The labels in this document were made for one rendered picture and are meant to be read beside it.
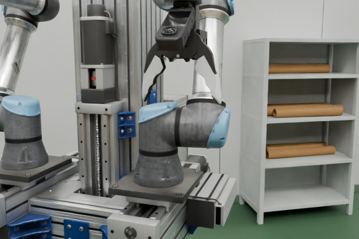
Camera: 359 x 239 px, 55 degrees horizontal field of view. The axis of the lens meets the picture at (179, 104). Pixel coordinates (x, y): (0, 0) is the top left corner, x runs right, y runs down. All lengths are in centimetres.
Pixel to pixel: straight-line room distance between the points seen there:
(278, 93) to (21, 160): 261
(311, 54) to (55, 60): 231
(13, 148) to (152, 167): 49
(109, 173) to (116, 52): 41
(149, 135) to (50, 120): 216
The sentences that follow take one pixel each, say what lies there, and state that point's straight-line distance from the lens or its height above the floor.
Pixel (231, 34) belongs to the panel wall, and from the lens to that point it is 322.
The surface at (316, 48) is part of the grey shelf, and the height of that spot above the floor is 148.
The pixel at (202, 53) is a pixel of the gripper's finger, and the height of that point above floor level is 141.
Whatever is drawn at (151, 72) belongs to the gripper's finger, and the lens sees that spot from 66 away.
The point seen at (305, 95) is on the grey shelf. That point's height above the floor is 103.
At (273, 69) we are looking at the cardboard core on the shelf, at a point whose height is 129.
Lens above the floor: 141
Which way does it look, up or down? 8 degrees down
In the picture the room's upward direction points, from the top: straight up
